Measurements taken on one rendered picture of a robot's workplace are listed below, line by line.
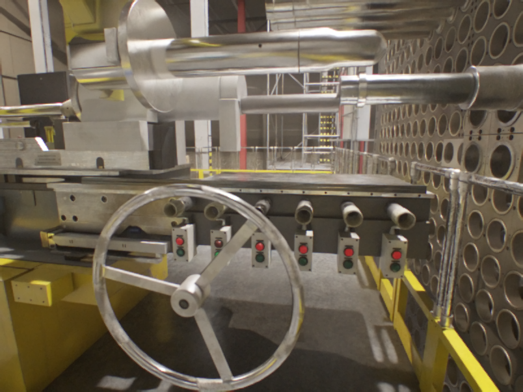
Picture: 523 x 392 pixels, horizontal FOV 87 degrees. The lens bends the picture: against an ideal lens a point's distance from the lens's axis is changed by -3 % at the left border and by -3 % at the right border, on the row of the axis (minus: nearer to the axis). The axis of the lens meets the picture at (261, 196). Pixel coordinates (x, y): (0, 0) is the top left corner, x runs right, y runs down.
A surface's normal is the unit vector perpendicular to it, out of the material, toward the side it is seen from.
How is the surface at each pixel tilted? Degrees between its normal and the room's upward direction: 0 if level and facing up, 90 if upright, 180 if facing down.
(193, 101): 115
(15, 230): 90
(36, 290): 90
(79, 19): 134
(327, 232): 90
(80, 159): 90
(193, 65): 124
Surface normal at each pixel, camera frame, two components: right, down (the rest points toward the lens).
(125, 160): -0.18, 0.18
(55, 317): 0.98, 0.04
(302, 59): -0.15, 0.70
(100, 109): -0.17, -0.20
